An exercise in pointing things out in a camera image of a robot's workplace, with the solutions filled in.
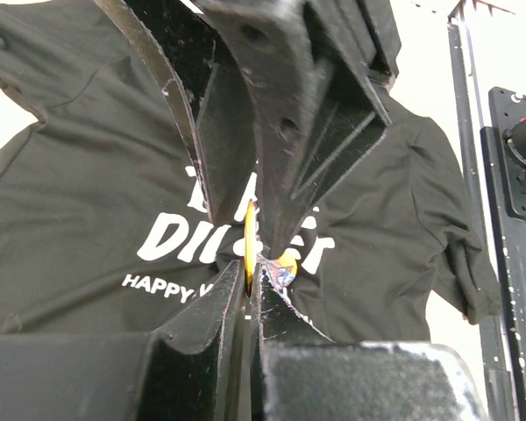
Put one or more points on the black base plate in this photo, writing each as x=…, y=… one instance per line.
x=488, y=58

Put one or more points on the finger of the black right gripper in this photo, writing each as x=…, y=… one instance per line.
x=204, y=91
x=314, y=71

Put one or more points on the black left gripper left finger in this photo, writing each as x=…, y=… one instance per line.
x=187, y=369

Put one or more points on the yellow round brooch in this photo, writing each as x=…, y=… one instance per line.
x=250, y=236

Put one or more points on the black t-shirt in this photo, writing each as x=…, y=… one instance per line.
x=101, y=222

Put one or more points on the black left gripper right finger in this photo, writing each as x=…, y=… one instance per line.
x=298, y=373

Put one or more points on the small metal brooch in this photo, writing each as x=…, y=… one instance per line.
x=281, y=272

